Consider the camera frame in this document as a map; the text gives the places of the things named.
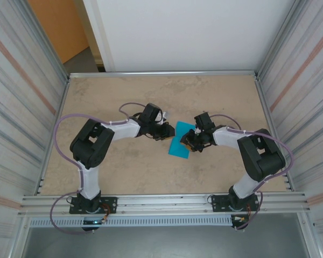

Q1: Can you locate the teal cloth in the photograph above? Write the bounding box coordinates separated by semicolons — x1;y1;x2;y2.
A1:
168;121;196;160

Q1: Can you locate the small circuit board green light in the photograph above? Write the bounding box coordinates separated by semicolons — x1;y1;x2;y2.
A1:
82;219;106;226

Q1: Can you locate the translucent ribbed side panel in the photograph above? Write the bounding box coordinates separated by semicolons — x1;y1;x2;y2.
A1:
258;0;323;242
0;0;68;242

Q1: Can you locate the orange wooden door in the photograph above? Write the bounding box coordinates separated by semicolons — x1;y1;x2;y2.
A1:
26;0;91;65

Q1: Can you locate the thin aluminium table edge rail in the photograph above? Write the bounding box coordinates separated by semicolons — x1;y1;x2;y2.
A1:
68;70;259;79

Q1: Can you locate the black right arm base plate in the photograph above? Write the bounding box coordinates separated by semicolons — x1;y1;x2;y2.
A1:
212;193;259;213

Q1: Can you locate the wide aluminium mounting rail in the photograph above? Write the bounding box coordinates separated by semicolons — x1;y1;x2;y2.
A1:
18;191;312;217

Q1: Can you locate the sloped aluminium table side rail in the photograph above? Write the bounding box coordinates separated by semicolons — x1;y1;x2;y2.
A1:
34;75;72;196
254;75;293;193

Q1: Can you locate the grey slotted cable duct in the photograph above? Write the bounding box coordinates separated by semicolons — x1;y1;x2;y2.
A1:
29;216;234;228

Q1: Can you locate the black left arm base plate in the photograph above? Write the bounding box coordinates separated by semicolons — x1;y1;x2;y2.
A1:
69;196;118;215

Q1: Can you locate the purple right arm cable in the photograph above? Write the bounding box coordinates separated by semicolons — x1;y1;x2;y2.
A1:
211;114;296;231

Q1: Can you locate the aluminium frame post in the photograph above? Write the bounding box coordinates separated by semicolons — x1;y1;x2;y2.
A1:
0;0;71;81
257;0;307;78

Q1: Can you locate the white door frame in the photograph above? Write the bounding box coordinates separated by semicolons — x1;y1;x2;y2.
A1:
82;0;116;73

